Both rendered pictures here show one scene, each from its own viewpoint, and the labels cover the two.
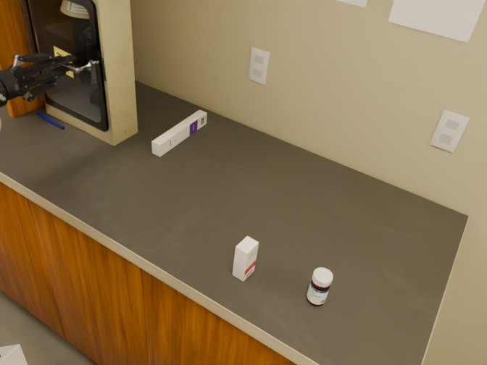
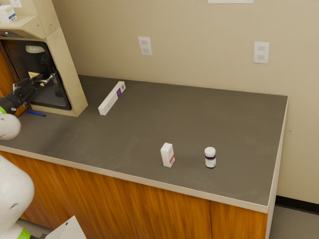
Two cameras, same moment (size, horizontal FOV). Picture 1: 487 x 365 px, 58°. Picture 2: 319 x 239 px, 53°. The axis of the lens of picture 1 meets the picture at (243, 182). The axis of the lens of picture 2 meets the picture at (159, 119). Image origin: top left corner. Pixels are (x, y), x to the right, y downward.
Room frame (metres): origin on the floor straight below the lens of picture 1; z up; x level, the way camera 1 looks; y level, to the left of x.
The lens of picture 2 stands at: (-0.29, -0.04, 1.96)
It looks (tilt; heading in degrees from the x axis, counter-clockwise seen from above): 38 degrees down; 1
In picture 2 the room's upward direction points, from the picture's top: 11 degrees counter-clockwise
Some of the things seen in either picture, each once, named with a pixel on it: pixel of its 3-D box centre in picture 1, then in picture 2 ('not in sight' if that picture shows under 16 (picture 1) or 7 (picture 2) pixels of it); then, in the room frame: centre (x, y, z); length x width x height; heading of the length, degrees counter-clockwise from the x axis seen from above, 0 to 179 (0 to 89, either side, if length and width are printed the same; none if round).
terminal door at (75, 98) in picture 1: (65, 58); (36, 76); (1.21, 0.57, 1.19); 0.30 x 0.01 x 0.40; 61
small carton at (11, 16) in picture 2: not in sight; (6, 13); (1.15, 0.56, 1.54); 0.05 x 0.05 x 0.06; 69
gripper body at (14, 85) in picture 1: (14, 82); (15, 98); (1.01, 0.62, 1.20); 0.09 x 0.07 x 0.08; 152
